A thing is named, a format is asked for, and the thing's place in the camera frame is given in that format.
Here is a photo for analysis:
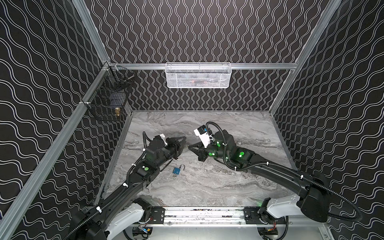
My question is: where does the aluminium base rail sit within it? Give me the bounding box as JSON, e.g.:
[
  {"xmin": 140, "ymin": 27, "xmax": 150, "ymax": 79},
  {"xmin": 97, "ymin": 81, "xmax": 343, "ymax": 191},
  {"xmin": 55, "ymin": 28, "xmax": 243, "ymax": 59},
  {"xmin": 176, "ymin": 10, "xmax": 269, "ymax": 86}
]
[{"xmin": 80, "ymin": 205, "xmax": 328, "ymax": 228}]

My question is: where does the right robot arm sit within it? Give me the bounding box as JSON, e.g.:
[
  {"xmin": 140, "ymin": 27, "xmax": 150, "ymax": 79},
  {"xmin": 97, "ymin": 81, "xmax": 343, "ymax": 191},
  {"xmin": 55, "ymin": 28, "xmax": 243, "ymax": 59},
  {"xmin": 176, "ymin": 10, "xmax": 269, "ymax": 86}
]
[{"xmin": 189, "ymin": 132, "xmax": 363, "ymax": 223}]

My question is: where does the white wire basket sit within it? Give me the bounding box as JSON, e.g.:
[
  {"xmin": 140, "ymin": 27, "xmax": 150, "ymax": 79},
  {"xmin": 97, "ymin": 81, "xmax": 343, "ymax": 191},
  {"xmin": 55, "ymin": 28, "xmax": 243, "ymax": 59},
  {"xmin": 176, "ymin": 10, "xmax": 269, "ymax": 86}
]
[{"xmin": 165, "ymin": 62, "xmax": 232, "ymax": 89}]

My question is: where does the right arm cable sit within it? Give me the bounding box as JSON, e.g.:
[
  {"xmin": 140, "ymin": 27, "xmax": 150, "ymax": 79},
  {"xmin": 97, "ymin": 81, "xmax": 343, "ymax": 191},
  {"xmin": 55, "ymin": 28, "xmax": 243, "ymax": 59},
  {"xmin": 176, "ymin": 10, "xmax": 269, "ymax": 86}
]
[{"xmin": 205, "ymin": 121, "xmax": 363, "ymax": 223}]

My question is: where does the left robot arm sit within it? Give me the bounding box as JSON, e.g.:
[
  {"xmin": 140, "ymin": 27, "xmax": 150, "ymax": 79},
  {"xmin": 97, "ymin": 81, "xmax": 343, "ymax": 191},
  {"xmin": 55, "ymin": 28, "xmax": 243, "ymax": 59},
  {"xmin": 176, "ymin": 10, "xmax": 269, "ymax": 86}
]
[{"xmin": 64, "ymin": 135, "xmax": 187, "ymax": 240}]

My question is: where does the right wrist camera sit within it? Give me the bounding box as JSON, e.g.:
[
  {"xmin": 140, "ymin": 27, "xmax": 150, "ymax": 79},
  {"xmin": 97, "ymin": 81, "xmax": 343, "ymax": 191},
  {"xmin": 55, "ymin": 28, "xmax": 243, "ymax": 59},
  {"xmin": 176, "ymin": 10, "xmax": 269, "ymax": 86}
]
[{"xmin": 194, "ymin": 125, "xmax": 213, "ymax": 148}]

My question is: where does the blue padlock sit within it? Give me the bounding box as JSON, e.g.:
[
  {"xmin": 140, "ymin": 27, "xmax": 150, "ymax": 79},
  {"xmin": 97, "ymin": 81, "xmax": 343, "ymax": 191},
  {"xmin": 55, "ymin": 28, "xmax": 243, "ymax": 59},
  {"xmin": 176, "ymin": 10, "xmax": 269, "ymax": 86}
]
[{"xmin": 173, "ymin": 164, "xmax": 186, "ymax": 176}]

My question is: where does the brass padlock in basket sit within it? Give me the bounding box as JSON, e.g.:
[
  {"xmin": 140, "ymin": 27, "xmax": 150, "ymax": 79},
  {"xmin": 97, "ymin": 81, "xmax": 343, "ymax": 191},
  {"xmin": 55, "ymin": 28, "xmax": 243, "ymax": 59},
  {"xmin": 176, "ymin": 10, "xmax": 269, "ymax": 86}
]
[{"xmin": 115, "ymin": 108, "xmax": 121, "ymax": 117}]

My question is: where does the black wire basket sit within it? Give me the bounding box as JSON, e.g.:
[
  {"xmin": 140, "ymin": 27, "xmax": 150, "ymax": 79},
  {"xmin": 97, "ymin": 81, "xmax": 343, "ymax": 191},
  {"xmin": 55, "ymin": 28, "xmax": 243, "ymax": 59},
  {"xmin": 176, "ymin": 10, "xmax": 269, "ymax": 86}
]
[{"xmin": 85, "ymin": 63, "xmax": 136, "ymax": 122}]

